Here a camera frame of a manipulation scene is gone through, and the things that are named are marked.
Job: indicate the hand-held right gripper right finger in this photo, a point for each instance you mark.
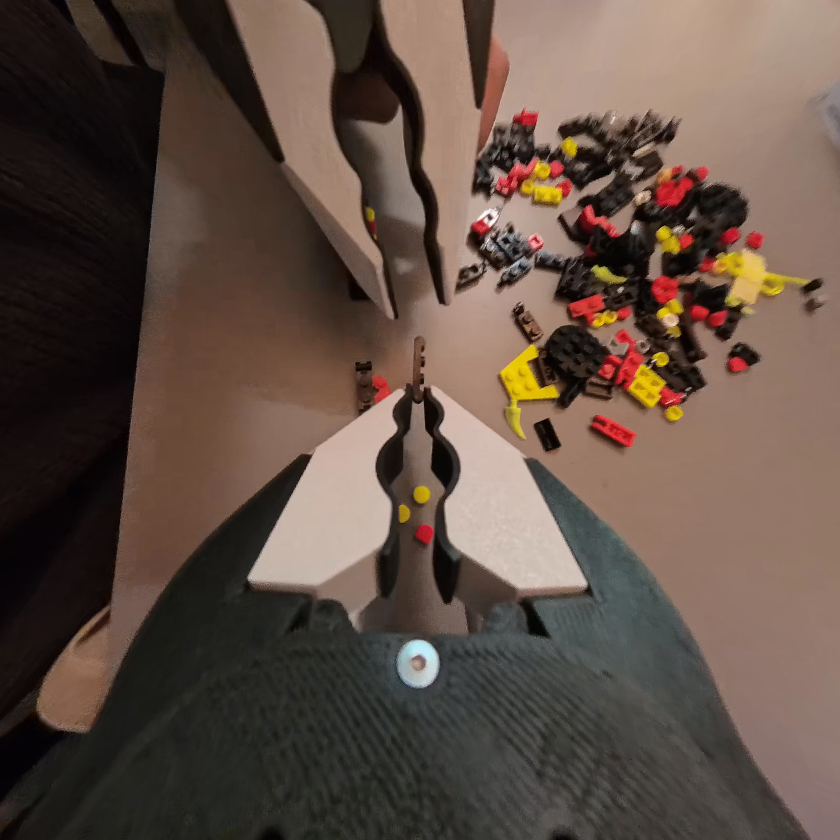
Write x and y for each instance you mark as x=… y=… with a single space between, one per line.
x=512 y=525

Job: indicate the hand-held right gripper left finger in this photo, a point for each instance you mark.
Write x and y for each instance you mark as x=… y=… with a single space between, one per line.
x=321 y=518

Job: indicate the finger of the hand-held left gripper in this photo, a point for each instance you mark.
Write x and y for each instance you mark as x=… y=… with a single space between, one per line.
x=308 y=144
x=443 y=131

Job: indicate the small red lego tile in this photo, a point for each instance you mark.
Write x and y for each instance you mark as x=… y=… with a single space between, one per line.
x=424 y=533

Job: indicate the black red yellow lego assembly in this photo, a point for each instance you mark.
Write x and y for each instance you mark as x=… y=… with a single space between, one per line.
x=371 y=223

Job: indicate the red half-round lego tile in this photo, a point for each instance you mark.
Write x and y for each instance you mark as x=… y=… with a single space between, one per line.
x=380 y=387

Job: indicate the black lego slope tile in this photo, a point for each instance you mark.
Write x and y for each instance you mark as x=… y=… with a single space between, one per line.
x=547 y=434

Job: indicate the lime green lego claw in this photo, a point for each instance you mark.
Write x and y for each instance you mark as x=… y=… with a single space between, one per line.
x=515 y=420

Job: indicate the red lego clip plate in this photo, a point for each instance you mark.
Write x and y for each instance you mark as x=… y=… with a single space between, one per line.
x=613 y=430

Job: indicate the yellow lego wedge plate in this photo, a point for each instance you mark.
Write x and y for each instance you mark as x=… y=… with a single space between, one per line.
x=525 y=380

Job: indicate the black round lego plate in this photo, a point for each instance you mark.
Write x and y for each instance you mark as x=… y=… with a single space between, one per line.
x=574 y=351

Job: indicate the pile of loose lego pieces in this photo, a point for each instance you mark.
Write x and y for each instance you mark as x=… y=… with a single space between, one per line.
x=715 y=203

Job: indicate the person's left hand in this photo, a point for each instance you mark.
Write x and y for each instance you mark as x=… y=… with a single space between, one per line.
x=497 y=75

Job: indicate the person's pale shoe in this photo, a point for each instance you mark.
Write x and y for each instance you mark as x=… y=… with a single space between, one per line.
x=72 y=676

